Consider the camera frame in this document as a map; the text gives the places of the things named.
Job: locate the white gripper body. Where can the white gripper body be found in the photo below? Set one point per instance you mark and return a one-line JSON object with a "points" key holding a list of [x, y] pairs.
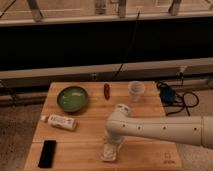
{"points": [[111, 139]]}

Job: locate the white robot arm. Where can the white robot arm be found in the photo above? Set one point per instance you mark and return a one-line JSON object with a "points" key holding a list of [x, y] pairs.
{"points": [[192, 130]]}

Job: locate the clear plastic cup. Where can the clear plastic cup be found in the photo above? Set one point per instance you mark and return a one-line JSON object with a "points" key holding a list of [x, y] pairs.
{"points": [[136, 89]]}

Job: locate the white tube bottle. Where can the white tube bottle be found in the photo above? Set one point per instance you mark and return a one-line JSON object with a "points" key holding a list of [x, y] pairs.
{"points": [[58, 121]]}

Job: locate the green bowl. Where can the green bowl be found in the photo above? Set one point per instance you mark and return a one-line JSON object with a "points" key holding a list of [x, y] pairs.
{"points": [[72, 98]]}

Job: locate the blue device on floor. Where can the blue device on floor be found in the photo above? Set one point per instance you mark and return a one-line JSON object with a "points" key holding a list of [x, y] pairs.
{"points": [[167, 95]]}

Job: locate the black rectangular phone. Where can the black rectangular phone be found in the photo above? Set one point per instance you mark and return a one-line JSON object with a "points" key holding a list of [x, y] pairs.
{"points": [[47, 154]]}

